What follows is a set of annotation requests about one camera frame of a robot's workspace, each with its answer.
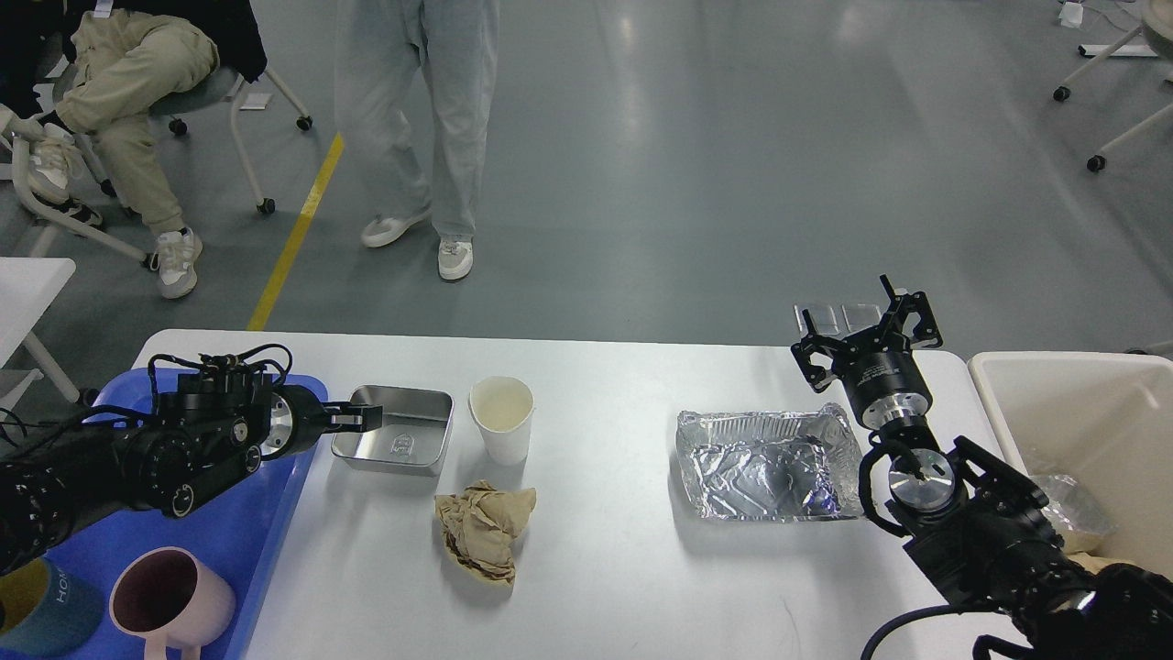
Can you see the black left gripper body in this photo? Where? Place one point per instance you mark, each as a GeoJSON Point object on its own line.
{"type": "Point", "coordinates": [296, 420]}

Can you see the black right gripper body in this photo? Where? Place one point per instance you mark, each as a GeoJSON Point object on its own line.
{"type": "Point", "coordinates": [882, 386]}

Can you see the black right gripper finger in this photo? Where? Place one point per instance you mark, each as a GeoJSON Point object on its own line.
{"type": "Point", "coordinates": [842, 354]}
{"type": "Point", "coordinates": [908, 323]}

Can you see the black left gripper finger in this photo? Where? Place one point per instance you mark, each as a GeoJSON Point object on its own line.
{"type": "Point", "coordinates": [351, 417]}

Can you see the stainless steel square tray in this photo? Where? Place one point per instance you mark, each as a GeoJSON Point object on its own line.
{"type": "Point", "coordinates": [413, 437]}

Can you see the pink ceramic mug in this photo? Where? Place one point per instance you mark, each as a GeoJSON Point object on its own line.
{"type": "Point", "coordinates": [170, 599]}

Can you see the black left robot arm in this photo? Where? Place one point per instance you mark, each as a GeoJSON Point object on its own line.
{"type": "Point", "coordinates": [228, 415]}

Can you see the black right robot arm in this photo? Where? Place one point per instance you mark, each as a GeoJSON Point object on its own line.
{"type": "Point", "coordinates": [974, 525]}

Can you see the clear plastic floor plate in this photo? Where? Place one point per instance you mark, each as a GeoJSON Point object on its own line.
{"type": "Point", "coordinates": [822, 318]}

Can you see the blue plastic tray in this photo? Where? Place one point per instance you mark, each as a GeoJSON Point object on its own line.
{"type": "Point", "coordinates": [238, 535]}

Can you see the aluminium foil container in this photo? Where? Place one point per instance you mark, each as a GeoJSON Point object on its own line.
{"type": "Point", "coordinates": [770, 466]}

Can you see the white paper cup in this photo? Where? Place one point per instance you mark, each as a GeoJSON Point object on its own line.
{"type": "Point", "coordinates": [502, 408]}

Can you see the crumpled brown paper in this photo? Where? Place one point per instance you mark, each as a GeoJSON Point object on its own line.
{"type": "Point", "coordinates": [480, 525]}

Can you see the white plastic bin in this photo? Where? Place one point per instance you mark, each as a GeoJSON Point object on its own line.
{"type": "Point", "coordinates": [1105, 420]}

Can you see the crumpled clear plastic bag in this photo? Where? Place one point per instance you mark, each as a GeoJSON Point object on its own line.
{"type": "Point", "coordinates": [1072, 509]}

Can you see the white side table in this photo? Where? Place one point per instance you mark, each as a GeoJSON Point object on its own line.
{"type": "Point", "coordinates": [28, 287]}

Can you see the dark teal mug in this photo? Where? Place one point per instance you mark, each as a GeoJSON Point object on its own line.
{"type": "Point", "coordinates": [47, 611]}

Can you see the seated person in khaki trousers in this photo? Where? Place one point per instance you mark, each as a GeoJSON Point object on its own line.
{"type": "Point", "coordinates": [130, 55]}

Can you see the grey office chair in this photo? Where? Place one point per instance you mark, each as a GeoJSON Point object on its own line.
{"type": "Point", "coordinates": [216, 88]}

